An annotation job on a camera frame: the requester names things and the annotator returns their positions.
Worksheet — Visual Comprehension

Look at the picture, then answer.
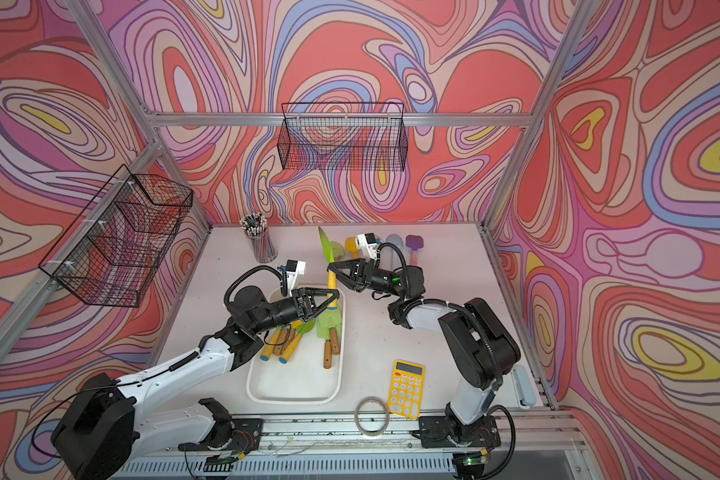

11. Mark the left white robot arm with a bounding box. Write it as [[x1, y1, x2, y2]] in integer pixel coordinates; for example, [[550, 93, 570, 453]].
[[51, 286, 340, 479]]

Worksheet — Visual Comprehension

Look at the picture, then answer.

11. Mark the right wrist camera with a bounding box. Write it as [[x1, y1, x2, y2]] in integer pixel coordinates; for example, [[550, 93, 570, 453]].
[[355, 233, 380, 261]]

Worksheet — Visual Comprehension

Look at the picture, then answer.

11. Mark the black wire basket back wall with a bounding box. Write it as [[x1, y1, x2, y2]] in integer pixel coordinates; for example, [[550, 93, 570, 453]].
[[277, 101, 408, 172]]

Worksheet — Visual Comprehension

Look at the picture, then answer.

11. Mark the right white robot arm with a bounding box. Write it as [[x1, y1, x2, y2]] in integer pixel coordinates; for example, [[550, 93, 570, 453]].
[[327, 258, 521, 450]]

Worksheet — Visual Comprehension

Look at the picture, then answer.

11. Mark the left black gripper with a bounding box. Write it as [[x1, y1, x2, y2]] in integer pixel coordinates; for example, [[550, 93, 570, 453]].
[[249, 291, 338, 339]]

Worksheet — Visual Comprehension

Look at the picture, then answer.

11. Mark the clear cup of pens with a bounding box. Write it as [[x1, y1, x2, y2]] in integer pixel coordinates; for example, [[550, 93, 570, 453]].
[[240, 213, 277, 264]]

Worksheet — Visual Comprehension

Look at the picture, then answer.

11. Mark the purple shovel pink handle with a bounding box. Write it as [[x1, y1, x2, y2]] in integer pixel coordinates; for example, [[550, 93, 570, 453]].
[[405, 235, 424, 266]]

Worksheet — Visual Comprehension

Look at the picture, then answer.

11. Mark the green plastic shovel yellow handle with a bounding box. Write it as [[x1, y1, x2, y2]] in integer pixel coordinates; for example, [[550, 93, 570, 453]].
[[279, 320, 316, 364]]

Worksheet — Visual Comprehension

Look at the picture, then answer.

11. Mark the yellow calculator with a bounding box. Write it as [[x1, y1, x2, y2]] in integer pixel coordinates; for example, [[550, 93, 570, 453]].
[[387, 360, 426, 420]]

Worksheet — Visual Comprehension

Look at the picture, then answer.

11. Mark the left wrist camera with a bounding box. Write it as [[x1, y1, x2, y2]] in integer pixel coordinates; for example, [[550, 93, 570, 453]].
[[283, 259, 306, 292]]

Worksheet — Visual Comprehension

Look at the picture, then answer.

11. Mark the black wire basket left wall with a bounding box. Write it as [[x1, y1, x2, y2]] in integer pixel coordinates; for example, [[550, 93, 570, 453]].
[[38, 166, 194, 308]]

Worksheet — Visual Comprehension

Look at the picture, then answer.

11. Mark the white plastic storage box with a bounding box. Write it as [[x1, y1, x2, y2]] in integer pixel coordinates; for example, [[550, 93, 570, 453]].
[[246, 299, 346, 405]]

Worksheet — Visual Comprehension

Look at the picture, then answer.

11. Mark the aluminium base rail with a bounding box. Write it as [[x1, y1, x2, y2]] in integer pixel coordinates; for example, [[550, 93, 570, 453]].
[[89, 407, 589, 480]]

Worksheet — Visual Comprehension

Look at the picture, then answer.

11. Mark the grey tape ring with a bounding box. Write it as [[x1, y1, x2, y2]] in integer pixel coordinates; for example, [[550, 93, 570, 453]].
[[353, 396, 391, 437]]

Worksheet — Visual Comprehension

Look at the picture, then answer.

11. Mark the black wire basket wall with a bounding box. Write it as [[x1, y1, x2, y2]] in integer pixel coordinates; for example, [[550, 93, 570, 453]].
[[38, 166, 194, 308], [277, 101, 408, 172]]

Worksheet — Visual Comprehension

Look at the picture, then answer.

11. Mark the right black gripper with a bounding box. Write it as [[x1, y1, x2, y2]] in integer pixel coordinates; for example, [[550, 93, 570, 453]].
[[328, 259, 403, 298]]

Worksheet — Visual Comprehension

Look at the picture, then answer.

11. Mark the blue shovel pink handle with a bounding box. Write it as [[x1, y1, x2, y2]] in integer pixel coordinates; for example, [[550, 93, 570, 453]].
[[382, 234, 404, 270]]

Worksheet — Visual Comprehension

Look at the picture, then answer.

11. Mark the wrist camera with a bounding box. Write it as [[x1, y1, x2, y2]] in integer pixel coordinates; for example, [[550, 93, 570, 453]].
[[283, 259, 306, 292], [355, 233, 380, 261]]

